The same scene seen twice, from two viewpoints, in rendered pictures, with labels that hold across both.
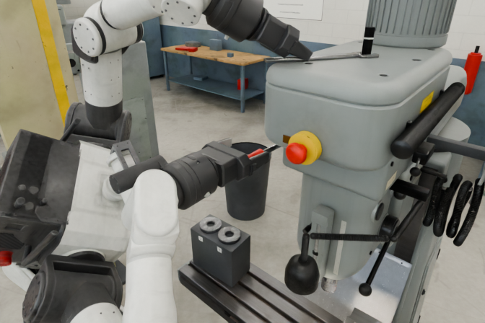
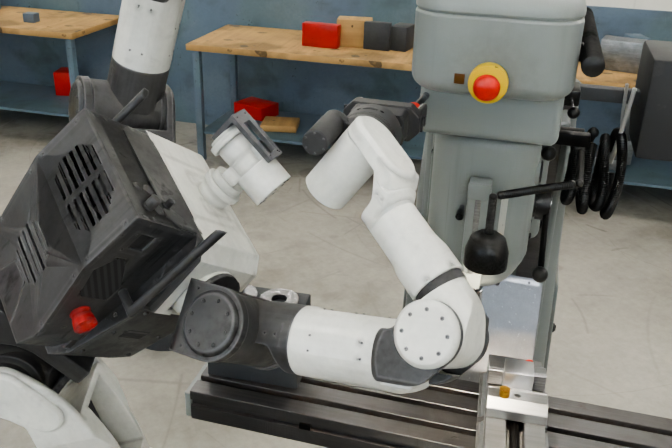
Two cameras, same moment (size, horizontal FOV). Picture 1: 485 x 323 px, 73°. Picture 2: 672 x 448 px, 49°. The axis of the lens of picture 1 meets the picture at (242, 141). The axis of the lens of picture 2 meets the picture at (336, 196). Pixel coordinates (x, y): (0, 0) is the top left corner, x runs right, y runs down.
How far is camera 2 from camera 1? 0.69 m
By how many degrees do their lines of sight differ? 23
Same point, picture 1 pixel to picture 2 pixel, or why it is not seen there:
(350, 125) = (543, 46)
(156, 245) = (408, 189)
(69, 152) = (145, 142)
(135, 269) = (397, 216)
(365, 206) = (530, 163)
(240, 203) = not seen: hidden behind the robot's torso
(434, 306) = not seen: hidden behind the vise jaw
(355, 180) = (526, 125)
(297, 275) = (489, 248)
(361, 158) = (554, 83)
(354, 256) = (518, 238)
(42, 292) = (235, 306)
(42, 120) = not seen: outside the picture
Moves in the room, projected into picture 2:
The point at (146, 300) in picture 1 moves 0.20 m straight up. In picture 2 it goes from (428, 238) to (442, 75)
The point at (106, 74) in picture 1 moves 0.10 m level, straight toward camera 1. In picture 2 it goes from (173, 19) to (217, 30)
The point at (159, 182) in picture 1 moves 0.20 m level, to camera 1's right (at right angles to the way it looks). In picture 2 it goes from (377, 127) to (503, 111)
